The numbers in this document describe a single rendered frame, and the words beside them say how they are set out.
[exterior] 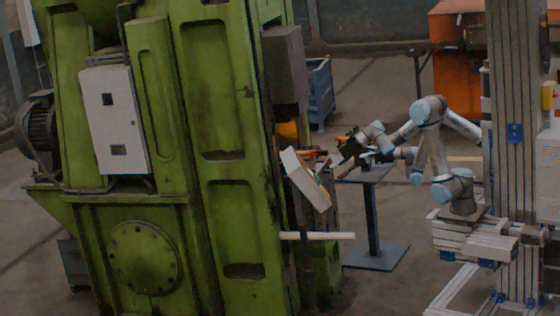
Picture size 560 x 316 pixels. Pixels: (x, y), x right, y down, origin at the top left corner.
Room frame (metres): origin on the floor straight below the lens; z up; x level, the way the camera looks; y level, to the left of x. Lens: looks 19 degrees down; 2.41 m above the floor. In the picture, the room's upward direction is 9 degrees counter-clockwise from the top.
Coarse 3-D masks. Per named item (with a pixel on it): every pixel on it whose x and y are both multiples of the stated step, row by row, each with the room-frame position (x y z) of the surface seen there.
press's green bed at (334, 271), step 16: (336, 224) 4.18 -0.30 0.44; (336, 240) 4.15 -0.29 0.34; (320, 256) 3.91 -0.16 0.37; (336, 256) 4.19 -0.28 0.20; (320, 272) 3.91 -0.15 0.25; (336, 272) 4.07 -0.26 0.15; (304, 288) 3.96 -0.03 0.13; (320, 288) 3.92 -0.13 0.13; (336, 288) 4.02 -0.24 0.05; (304, 304) 3.96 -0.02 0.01; (320, 304) 3.92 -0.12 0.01
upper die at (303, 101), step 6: (306, 96) 4.10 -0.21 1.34; (300, 102) 3.98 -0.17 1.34; (306, 102) 4.08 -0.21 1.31; (276, 108) 3.99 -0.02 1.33; (282, 108) 3.98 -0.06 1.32; (288, 108) 3.96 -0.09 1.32; (294, 108) 3.95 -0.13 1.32; (300, 108) 3.96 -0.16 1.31; (306, 108) 4.06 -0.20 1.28; (276, 114) 3.99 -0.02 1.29; (282, 114) 3.98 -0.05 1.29; (288, 114) 3.97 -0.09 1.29; (294, 114) 3.95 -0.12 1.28; (300, 114) 3.95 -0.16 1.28
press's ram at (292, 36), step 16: (272, 32) 4.05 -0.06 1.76; (288, 32) 3.97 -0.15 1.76; (272, 48) 3.93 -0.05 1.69; (288, 48) 3.90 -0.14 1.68; (272, 64) 3.93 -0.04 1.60; (288, 64) 3.90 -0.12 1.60; (304, 64) 4.14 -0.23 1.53; (272, 80) 3.94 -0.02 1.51; (288, 80) 3.90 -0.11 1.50; (304, 80) 4.10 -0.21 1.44; (272, 96) 3.94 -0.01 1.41; (288, 96) 3.91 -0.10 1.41
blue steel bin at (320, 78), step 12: (312, 60) 8.33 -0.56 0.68; (324, 60) 8.20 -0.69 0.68; (312, 72) 7.60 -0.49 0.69; (324, 72) 8.04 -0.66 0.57; (312, 84) 7.62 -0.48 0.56; (324, 84) 7.89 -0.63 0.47; (312, 96) 7.63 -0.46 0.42; (324, 96) 7.85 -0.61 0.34; (312, 108) 7.63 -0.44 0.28; (324, 108) 7.82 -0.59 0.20; (336, 108) 8.28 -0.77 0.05; (312, 120) 7.63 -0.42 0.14; (324, 120) 7.68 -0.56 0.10
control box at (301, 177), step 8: (288, 152) 3.58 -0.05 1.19; (296, 152) 3.62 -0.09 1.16; (288, 160) 3.47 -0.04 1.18; (296, 160) 3.40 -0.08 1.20; (288, 168) 3.38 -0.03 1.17; (296, 168) 3.31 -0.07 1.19; (304, 168) 3.35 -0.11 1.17; (296, 176) 3.31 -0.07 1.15; (304, 176) 3.31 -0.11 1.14; (312, 176) 3.45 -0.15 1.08; (296, 184) 3.31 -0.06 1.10; (304, 184) 3.31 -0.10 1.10; (312, 184) 3.32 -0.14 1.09; (304, 192) 3.31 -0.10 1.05; (312, 192) 3.31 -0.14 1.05; (320, 192) 3.32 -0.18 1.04; (312, 200) 3.31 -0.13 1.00; (320, 200) 3.32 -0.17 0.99; (328, 200) 3.32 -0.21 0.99; (320, 208) 3.32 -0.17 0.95
